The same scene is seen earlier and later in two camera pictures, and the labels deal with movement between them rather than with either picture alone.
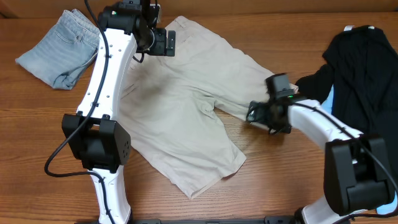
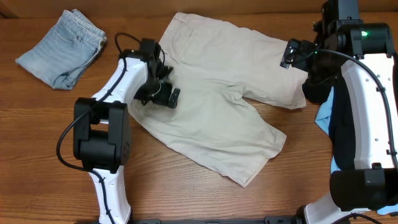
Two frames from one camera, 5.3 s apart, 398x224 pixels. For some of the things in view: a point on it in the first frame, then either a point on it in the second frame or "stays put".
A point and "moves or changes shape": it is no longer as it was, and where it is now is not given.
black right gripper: [257, 113] -> [315, 90]
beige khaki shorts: [166, 102] moves or changes shape
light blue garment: [390, 208] stays put
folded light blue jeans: [64, 54] stays put
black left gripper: [170, 43] -> [168, 97]
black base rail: [272, 219] stays put
